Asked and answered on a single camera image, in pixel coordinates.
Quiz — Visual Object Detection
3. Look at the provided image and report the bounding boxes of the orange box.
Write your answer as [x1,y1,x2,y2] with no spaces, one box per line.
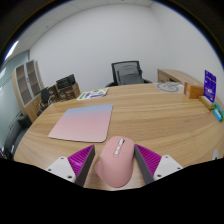
[183,81,205,100]

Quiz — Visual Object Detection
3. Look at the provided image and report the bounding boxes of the small black chair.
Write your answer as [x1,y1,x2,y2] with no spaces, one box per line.
[37,87,53,116]

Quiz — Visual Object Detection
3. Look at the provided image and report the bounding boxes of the white sticker sheet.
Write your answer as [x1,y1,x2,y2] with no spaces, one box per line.
[76,87,110,101]

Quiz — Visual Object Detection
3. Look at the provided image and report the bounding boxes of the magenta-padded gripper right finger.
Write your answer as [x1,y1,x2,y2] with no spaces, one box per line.
[133,143,184,185]

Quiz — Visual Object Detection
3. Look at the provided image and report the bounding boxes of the pink computer mouse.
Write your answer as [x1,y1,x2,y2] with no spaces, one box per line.
[94,135,136,189]

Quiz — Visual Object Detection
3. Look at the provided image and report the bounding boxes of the grey desk cable grommet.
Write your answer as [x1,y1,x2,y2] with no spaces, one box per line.
[211,148,221,161]

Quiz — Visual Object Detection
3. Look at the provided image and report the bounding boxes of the small beige box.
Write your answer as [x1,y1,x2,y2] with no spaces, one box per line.
[198,95,215,110]

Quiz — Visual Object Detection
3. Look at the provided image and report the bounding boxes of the small brown cardboard box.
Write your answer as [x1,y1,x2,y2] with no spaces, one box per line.
[47,84,60,104]

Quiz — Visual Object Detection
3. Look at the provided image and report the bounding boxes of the large brown cardboard box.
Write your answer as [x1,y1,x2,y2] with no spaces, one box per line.
[56,82,81,102]

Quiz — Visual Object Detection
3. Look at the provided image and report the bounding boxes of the wooden shelf unit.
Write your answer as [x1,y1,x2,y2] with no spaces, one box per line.
[11,59,46,123]

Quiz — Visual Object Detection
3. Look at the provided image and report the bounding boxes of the black box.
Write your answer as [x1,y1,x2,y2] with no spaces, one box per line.
[55,73,76,89]

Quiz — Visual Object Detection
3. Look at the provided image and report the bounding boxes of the wooden side cabinet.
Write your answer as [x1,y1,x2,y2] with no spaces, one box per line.
[156,68,204,88]

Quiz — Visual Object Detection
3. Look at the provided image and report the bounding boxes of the white sheet with round print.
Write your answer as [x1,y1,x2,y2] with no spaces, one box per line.
[155,81,185,94]

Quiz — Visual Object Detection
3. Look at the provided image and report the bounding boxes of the ceiling light panel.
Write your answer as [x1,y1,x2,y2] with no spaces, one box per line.
[3,40,20,62]

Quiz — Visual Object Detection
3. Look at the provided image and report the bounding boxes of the small blue box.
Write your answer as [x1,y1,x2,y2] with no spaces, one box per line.
[213,108,224,123]

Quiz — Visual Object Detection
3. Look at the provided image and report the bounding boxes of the grey backpack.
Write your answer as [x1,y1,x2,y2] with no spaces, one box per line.
[118,64,145,85]

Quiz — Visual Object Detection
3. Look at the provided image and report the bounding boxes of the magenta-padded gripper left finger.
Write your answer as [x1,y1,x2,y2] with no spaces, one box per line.
[44,144,96,187]

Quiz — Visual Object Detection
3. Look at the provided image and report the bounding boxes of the purple sign stand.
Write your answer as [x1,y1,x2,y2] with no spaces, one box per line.
[202,69,217,103]

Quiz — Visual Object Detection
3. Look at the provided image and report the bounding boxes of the black sofa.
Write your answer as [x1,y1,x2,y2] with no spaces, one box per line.
[2,114,33,160]

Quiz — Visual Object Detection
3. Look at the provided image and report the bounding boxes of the black mesh office chair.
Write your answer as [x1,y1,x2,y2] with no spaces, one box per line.
[105,60,153,88]

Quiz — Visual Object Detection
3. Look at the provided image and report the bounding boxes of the pink and blue mouse pad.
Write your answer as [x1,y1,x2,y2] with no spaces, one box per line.
[47,103,114,144]

